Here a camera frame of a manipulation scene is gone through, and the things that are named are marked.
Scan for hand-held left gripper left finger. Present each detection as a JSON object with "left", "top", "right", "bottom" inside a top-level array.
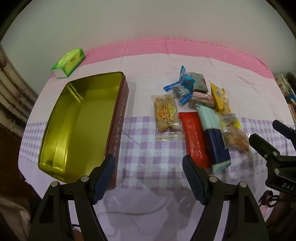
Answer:
[{"left": 29, "top": 154, "right": 116, "bottom": 241}]

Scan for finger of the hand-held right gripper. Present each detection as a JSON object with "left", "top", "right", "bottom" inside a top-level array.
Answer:
[
  {"left": 249, "top": 133, "right": 282, "bottom": 161},
  {"left": 272, "top": 119, "right": 296, "bottom": 142}
]

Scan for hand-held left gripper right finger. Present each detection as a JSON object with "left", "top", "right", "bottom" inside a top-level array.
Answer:
[{"left": 182, "top": 155, "right": 270, "bottom": 241}]

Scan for clear fried snack packet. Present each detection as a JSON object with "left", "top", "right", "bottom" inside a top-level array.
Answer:
[{"left": 221, "top": 124, "right": 250, "bottom": 153}]

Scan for red snack packet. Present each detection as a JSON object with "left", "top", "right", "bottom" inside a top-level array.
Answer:
[{"left": 178, "top": 111, "right": 213, "bottom": 169}]

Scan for small clear snack packet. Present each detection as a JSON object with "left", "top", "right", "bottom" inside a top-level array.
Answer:
[{"left": 220, "top": 113, "right": 240, "bottom": 127}]

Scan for teal navy snack packet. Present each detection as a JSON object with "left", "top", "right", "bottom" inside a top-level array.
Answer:
[{"left": 195, "top": 103, "right": 232, "bottom": 174}]

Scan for gold tin box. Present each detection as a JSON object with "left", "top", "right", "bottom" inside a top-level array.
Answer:
[{"left": 38, "top": 71, "right": 129, "bottom": 191}]

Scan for yellow snack packet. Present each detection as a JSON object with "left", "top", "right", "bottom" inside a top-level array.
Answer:
[{"left": 209, "top": 80, "right": 242, "bottom": 129}]

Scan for clear rice cracker packet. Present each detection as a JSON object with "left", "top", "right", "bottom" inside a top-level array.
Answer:
[{"left": 151, "top": 93, "right": 184, "bottom": 141}]

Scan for pink snack packet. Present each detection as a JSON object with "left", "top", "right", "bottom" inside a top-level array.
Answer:
[{"left": 188, "top": 91, "right": 215, "bottom": 109}]

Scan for dark candy packet blue ends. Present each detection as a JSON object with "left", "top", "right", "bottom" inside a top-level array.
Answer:
[{"left": 163, "top": 82, "right": 192, "bottom": 107}]

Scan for grey green snack packet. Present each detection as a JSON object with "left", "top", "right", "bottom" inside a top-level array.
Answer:
[{"left": 190, "top": 71, "right": 207, "bottom": 93}]

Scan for colourful clutter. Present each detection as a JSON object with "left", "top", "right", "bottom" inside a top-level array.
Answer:
[{"left": 274, "top": 72, "right": 296, "bottom": 112}]

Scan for blue label candy packet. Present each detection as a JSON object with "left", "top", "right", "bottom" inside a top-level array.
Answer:
[{"left": 178, "top": 65, "right": 196, "bottom": 91}]

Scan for pink purple checkered tablecloth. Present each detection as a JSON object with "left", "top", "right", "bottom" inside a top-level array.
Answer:
[{"left": 18, "top": 38, "right": 296, "bottom": 241}]

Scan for green tissue pack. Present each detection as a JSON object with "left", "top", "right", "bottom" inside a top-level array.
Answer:
[{"left": 51, "top": 47, "right": 86, "bottom": 78}]

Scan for beige patterned curtain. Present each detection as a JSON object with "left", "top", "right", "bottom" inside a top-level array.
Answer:
[{"left": 0, "top": 44, "right": 40, "bottom": 139}]

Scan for black cable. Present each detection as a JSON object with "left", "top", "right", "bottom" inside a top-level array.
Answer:
[{"left": 258, "top": 190, "right": 281, "bottom": 209}]

